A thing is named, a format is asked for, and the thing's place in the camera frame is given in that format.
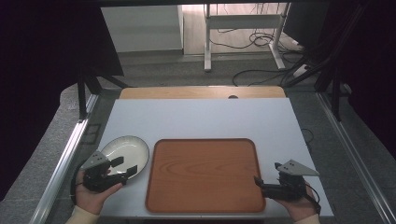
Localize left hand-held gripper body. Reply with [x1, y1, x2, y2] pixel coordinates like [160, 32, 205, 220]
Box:
[79, 150, 128, 193]

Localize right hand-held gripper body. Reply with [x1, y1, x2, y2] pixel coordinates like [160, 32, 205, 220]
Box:
[261, 159, 320, 201]

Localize white oval plate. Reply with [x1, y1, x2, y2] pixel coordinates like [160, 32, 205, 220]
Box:
[100, 135, 150, 180]

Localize wooden tray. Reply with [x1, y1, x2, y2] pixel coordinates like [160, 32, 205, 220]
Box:
[145, 138, 267, 215]

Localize person's left hand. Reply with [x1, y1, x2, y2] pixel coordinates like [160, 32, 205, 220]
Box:
[75, 169, 123, 216]

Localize person's right hand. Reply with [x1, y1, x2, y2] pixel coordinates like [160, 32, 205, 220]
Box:
[274, 181, 318, 222]

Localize black metal stand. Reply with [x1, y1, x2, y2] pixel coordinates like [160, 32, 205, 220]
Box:
[284, 3, 368, 122]
[77, 66, 132, 120]

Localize white power strip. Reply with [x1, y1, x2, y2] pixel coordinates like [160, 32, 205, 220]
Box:
[292, 63, 312, 78]

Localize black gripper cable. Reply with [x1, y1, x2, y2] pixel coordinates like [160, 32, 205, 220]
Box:
[304, 183, 322, 216]
[69, 164, 85, 206]

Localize black cable beside table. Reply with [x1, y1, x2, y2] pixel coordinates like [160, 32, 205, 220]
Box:
[300, 128, 316, 153]

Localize black floor cables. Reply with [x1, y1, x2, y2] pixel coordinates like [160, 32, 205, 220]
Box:
[208, 3, 307, 88]

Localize white table frame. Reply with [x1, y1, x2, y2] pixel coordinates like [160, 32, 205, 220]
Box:
[204, 3, 291, 73]

